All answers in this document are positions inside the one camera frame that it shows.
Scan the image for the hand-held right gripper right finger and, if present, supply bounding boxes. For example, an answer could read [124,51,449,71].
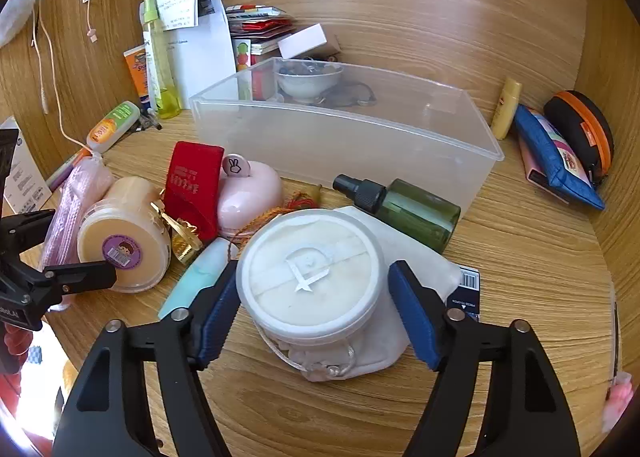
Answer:
[387,259,583,457]

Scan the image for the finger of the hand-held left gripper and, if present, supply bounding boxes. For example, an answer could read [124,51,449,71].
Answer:
[42,259,119,298]
[0,208,57,252]

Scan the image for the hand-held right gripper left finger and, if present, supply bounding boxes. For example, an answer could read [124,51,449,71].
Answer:
[52,259,241,457]

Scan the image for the white drawstring pouch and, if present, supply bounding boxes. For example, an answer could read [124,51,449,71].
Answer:
[250,206,463,380]

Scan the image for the cream jar with purple label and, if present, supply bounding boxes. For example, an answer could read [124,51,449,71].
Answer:
[76,177,172,294]

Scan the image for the white round powder jar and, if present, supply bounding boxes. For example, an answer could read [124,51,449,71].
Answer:
[235,209,386,345]

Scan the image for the dark green spray bottle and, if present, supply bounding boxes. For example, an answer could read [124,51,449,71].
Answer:
[332,173,462,254]

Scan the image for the pink apple-shaped case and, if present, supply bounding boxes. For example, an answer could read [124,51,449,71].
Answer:
[216,154,285,239]

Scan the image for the clear plastic storage box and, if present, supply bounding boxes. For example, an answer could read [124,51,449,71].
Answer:
[189,57,506,238]

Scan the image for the wooden desktop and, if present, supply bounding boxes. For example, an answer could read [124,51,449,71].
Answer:
[0,102,621,457]

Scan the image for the pink textured packet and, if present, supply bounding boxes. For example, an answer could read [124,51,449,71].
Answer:
[39,154,115,278]

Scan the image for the teal tube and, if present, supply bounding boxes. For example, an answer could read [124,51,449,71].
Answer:
[159,237,241,320]

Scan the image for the white printed box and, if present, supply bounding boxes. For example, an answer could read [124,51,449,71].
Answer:
[0,117,54,218]

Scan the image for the black barcode card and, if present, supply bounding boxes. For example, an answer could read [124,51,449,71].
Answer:
[445,264,482,323]

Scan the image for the purple marker pen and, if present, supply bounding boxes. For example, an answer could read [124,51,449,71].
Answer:
[45,147,94,191]

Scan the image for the gold metal ornament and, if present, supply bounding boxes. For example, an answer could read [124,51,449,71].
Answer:
[150,199,203,266]

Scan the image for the orange green tube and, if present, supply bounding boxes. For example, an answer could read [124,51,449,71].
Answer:
[86,102,142,154]

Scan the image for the orange sunscreen tube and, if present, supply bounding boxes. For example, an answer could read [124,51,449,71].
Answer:
[123,47,153,110]

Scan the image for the pink flat box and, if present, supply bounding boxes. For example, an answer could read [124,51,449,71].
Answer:
[517,136,572,204]

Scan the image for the yellow-green spray bottle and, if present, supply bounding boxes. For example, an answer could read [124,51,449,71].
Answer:
[141,0,182,119]

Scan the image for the blue pencil pouch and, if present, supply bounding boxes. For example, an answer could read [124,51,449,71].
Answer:
[514,104,606,211]

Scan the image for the white cloth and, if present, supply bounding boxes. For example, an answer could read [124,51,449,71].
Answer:
[0,0,47,48]

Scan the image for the small yellow bottle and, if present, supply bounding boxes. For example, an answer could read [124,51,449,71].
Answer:
[490,78,522,140]

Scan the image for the black eyeglasses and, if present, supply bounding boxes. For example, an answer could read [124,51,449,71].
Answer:
[317,81,379,108]

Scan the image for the small red box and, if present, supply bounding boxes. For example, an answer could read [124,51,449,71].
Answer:
[251,69,277,100]

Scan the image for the white folded card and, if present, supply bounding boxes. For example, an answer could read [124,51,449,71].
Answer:
[162,0,237,110]

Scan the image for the white ceramic bowl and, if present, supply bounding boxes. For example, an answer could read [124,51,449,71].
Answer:
[274,61,345,104]

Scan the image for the black orange zip case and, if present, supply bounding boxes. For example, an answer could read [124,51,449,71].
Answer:
[543,90,615,188]

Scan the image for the handwritten white paper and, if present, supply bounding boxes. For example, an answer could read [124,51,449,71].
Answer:
[155,0,202,31]

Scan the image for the pile of small trinkets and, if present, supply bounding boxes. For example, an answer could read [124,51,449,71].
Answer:
[279,58,333,78]

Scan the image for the small white box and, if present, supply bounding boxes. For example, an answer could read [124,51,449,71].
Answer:
[277,24,329,60]

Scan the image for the stack of colourful packets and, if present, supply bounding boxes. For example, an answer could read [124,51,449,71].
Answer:
[225,4,297,58]

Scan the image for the orange braided cord charm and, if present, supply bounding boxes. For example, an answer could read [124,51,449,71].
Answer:
[227,183,323,244]

